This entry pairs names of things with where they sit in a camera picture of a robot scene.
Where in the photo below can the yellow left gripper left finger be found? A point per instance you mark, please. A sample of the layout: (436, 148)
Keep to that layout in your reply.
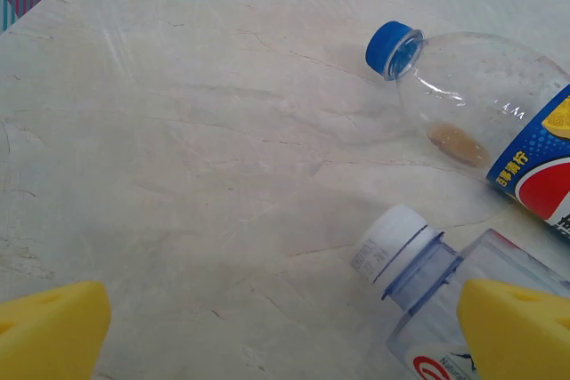
(49, 335)

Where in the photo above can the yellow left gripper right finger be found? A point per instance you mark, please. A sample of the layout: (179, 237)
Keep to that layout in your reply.
(521, 340)

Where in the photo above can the clear water bottle white cap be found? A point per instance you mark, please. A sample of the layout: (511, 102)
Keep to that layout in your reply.
(401, 242)

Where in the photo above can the Pepsi bottle with blue cap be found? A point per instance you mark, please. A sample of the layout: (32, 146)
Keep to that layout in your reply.
(467, 77)

